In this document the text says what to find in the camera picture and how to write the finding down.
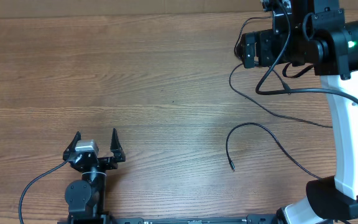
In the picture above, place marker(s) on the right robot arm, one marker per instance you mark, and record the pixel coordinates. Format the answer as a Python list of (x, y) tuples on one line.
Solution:
[(317, 33)]

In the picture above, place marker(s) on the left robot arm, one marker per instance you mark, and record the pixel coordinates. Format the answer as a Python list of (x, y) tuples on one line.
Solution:
[(86, 197)]

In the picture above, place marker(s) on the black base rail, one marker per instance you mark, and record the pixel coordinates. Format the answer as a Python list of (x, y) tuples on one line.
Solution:
[(250, 219)]

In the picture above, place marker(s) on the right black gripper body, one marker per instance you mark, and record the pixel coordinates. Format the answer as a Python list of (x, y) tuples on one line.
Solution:
[(268, 50)]

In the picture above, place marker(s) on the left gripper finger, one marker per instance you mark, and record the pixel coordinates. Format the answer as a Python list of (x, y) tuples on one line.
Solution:
[(116, 148), (71, 147)]

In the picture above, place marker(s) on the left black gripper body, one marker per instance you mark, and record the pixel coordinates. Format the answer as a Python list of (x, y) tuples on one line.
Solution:
[(105, 163)]

